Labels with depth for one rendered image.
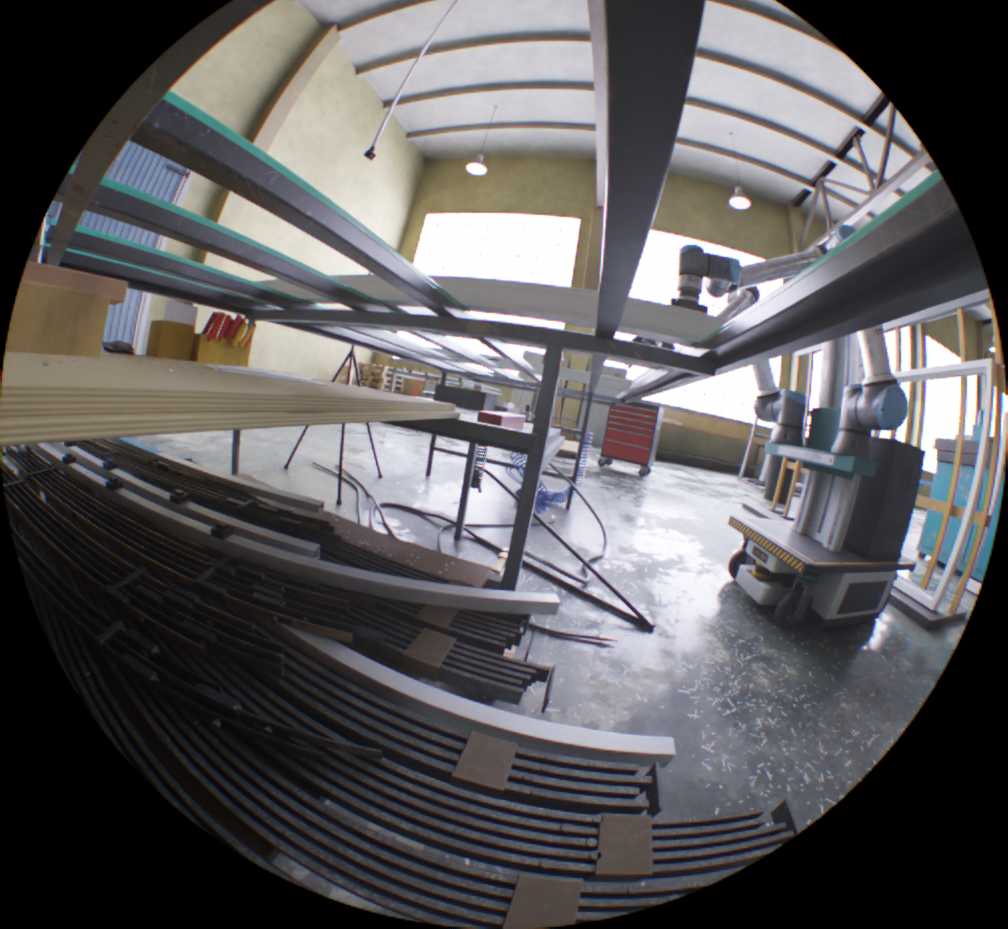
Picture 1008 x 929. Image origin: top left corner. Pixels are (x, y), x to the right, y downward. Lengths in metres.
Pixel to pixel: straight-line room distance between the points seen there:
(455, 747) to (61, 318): 0.71
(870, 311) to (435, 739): 0.58
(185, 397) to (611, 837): 0.47
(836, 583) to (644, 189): 1.54
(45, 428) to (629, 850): 0.48
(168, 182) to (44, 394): 6.67
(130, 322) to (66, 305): 5.80
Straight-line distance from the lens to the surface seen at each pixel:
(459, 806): 0.37
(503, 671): 0.49
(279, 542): 0.69
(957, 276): 0.32
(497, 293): 0.81
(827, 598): 1.66
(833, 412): 1.83
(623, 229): 0.32
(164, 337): 1.01
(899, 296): 0.36
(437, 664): 0.48
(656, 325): 0.78
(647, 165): 0.24
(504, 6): 8.74
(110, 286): 0.68
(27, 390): 0.24
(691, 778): 0.90
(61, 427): 0.23
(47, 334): 0.62
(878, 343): 1.44
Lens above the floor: 0.66
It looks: 4 degrees down
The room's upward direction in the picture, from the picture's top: 10 degrees clockwise
